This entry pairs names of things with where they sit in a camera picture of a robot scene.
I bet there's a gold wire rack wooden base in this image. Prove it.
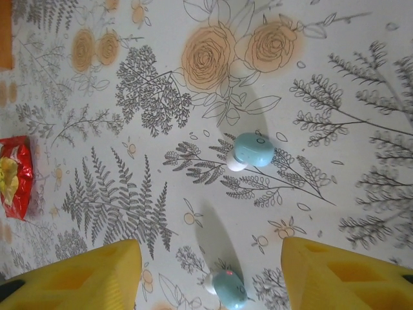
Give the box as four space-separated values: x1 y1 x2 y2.
0 0 14 70

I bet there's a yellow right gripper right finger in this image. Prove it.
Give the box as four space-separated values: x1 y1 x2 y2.
279 236 413 310

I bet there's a red snack packet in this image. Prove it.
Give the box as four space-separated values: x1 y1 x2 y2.
0 135 34 222

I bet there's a light blue wireless earbud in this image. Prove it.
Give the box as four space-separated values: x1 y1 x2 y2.
225 131 274 172
203 269 249 310

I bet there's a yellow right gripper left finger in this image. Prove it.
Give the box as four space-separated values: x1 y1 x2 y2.
0 238 143 310

